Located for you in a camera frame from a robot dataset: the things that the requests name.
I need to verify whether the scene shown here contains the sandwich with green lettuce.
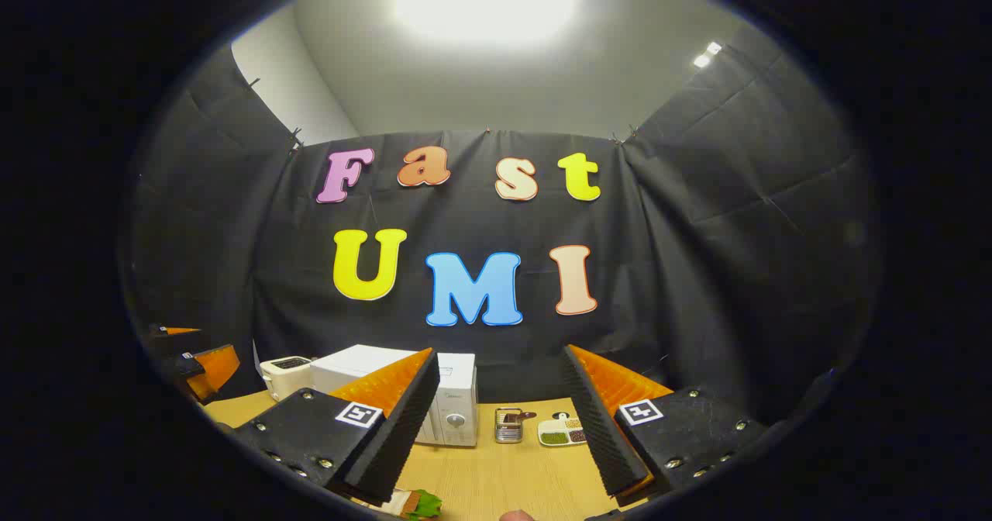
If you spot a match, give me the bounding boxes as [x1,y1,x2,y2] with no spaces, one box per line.
[385,488,444,521]

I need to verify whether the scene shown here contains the white divided bean plate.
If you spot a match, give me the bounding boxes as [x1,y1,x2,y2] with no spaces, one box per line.
[538,412,587,447]

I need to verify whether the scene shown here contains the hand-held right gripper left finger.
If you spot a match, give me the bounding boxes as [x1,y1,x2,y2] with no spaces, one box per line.
[232,348,441,506]

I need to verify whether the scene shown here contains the metal utensil holder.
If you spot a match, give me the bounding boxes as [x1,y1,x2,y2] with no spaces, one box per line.
[494,407,524,444]

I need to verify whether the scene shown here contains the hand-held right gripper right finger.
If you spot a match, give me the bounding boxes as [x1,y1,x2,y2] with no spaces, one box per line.
[562,344,768,499]

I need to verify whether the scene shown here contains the black backdrop cloth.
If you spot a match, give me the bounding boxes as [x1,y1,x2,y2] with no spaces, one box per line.
[128,25,880,429]

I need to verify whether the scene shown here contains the white microwave oven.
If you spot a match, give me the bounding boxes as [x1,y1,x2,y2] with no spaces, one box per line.
[310,344,479,448]

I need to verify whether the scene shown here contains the white toaster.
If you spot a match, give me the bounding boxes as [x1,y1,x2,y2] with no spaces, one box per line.
[258,355,313,402]

